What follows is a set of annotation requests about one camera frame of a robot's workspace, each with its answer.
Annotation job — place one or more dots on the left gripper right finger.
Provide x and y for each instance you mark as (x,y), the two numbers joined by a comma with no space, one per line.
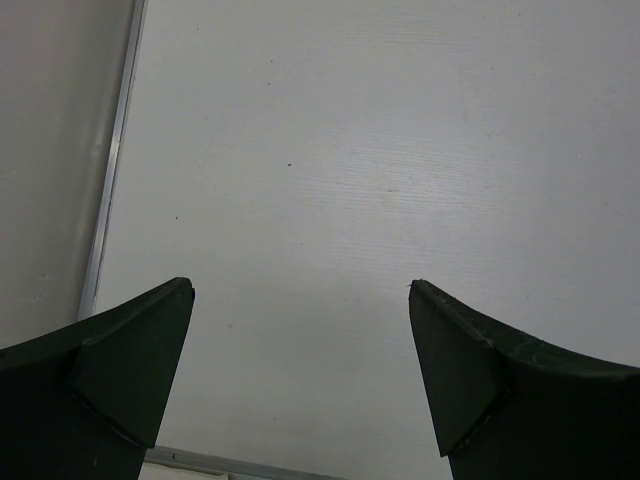
(507,405)

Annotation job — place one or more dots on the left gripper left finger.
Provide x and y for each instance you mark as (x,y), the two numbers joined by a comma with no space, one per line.
(87,401)

